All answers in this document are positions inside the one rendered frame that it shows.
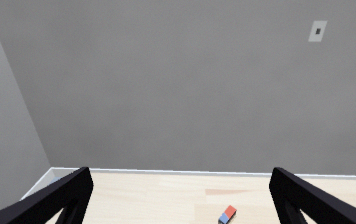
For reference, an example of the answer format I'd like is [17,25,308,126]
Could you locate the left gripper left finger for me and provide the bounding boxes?
[0,167,94,224]

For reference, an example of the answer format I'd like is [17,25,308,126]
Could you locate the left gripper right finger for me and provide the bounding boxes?
[269,167,356,224]

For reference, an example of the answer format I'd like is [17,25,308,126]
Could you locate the red and blue eraser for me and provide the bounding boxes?
[218,205,236,224]

